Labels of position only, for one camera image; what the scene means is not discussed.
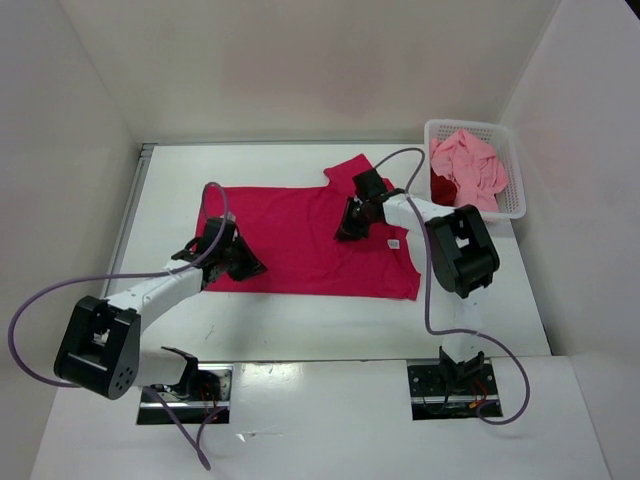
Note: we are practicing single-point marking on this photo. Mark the light pink t shirt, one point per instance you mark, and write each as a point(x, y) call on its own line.
point(473, 166)

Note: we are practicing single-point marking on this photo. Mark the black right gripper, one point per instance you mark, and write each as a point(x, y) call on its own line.
point(347, 230)

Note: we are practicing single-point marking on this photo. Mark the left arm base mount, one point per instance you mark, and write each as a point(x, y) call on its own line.
point(207, 392)

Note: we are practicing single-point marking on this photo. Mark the dark red t shirt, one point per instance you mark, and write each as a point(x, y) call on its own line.
point(443, 190)

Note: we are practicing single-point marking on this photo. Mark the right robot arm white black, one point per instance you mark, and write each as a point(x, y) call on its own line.
point(461, 254)

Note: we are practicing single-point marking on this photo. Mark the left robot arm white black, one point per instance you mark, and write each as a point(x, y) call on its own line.
point(101, 348)

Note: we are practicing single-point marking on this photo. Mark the white plastic laundry basket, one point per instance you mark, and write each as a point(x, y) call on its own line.
point(511, 200)

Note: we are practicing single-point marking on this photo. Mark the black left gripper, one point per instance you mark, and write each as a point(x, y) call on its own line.
point(252, 265)

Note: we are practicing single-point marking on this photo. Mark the magenta t shirt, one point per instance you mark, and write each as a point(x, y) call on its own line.
point(291, 231)

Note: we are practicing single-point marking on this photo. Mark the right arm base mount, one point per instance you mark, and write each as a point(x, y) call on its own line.
point(431, 399)

